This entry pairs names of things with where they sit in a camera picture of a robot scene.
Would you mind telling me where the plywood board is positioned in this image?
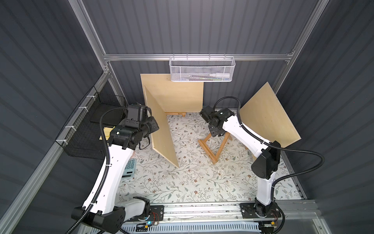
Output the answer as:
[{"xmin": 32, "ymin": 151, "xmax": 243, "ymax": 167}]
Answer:
[
  {"xmin": 140, "ymin": 74, "xmax": 204, "ymax": 113},
  {"xmin": 144, "ymin": 87, "xmax": 179, "ymax": 168},
  {"xmin": 240, "ymin": 83, "xmax": 302, "ymax": 148}
]

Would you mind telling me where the wooden easel frame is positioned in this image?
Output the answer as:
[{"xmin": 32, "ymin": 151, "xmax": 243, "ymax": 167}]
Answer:
[{"xmin": 165, "ymin": 112, "xmax": 186, "ymax": 117}]

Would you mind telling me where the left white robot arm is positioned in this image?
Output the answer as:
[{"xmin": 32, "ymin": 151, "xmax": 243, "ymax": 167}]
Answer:
[{"xmin": 67, "ymin": 104, "xmax": 159, "ymax": 234}]

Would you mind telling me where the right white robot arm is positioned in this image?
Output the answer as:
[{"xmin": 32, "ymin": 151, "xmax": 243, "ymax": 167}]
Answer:
[{"xmin": 200, "ymin": 106, "xmax": 280, "ymax": 217}]

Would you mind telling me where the yellow sticky note pad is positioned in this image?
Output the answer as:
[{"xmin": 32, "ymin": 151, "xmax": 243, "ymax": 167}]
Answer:
[{"xmin": 103, "ymin": 127, "xmax": 114, "ymax": 141}]

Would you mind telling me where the teal calculator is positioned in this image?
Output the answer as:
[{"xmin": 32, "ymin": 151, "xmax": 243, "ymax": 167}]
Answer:
[{"xmin": 122, "ymin": 159, "xmax": 137, "ymax": 178}]

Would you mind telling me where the white marker in basket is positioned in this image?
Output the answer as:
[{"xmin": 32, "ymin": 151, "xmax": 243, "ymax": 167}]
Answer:
[{"xmin": 209, "ymin": 73, "xmax": 231, "ymax": 81}]

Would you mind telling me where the black wire mesh basket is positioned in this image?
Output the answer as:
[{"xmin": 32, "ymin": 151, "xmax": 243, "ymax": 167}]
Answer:
[{"xmin": 56, "ymin": 88, "xmax": 127, "ymax": 160}]

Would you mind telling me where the white wire mesh basket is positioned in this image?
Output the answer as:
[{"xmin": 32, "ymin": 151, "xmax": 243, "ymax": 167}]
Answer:
[{"xmin": 169, "ymin": 56, "xmax": 236, "ymax": 82}]

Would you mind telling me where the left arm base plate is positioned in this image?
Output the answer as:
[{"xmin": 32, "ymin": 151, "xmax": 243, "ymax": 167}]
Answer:
[{"xmin": 125, "ymin": 205, "xmax": 165, "ymax": 222}]

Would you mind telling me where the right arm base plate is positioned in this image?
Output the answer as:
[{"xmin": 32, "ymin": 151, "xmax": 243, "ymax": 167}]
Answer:
[{"xmin": 239, "ymin": 202, "xmax": 282, "ymax": 219}]

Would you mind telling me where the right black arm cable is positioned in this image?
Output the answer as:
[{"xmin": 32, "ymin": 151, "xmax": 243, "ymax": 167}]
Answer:
[{"xmin": 212, "ymin": 96, "xmax": 325, "ymax": 234}]

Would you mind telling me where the aluminium rail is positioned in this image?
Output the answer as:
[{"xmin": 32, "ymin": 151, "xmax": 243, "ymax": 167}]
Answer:
[{"xmin": 84, "ymin": 199, "xmax": 319, "ymax": 223}]

